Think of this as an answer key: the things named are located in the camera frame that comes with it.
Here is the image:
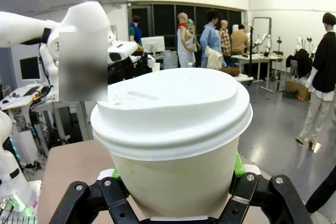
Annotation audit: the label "person in green shirt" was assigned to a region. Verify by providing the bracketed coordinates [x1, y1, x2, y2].
[129, 15, 145, 52]

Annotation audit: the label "white table with fur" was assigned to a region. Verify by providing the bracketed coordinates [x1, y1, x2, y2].
[233, 73, 255, 83]

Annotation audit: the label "brown cardboard box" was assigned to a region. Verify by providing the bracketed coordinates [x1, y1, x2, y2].
[285, 79, 311, 101]

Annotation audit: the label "black hanging cloth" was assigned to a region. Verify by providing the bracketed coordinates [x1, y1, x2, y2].
[285, 48, 313, 78]

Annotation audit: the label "white paper cup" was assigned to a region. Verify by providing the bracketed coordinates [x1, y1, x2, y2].
[109, 136, 240, 220]

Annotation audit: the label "white background work table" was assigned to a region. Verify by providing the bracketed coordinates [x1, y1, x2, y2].
[230, 54, 285, 93]

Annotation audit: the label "brown furry item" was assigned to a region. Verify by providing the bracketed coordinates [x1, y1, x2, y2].
[219, 67, 240, 77]

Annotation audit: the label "white computer desk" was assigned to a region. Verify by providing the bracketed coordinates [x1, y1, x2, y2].
[0, 83, 89, 142]

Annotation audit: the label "person black trousers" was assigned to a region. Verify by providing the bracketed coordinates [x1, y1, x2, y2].
[305, 165, 336, 214]

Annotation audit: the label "grey round bin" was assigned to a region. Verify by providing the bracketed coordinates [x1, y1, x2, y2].
[162, 50, 180, 70]

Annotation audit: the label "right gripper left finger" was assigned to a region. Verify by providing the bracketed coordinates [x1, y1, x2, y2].
[49, 168, 145, 224]

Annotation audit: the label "person in tan shirt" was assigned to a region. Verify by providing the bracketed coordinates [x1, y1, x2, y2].
[230, 24, 250, 57]

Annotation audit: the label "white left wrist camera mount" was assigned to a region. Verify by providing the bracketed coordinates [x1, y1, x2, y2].
[143, 54, 156, 69]

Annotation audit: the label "mannequin in floral shirt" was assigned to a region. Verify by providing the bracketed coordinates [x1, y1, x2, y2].
[186, 18, 202, 51]

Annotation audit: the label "electronics with green lights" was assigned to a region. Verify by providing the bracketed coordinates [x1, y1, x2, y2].
[0, 194, 38, 224]

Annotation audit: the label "metal frame whiteboard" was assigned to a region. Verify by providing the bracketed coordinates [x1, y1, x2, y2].
[251, 17, 273, 51]

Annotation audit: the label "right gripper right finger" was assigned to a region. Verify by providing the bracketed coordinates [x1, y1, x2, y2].
[218, 152, 313, 224]

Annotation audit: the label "person in blue shirt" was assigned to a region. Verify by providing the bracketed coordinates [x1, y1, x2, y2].
[199, 9, 228, 69]

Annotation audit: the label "white plastic cup lid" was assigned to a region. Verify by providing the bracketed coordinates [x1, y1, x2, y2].
[90, 67, 254, 162]

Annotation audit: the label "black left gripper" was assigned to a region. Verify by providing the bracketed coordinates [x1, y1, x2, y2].
[107, 52, 153, 84]

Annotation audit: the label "mannequin with white apron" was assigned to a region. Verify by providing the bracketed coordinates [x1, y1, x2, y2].
[176, 12, 196, 68]

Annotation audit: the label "black computer monitor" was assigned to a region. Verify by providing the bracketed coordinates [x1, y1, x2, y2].
[19, 56, 41, 81]

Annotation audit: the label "mannequin in plaid shirt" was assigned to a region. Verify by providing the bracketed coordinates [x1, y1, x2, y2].
[218, 19, 232, 65]

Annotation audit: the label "black tripod pole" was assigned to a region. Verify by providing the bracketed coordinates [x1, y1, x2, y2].
[248, 26, 255, 83]

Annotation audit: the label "white-backed monitor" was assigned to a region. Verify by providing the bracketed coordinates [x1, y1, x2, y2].
[141, 36, 166, 55]

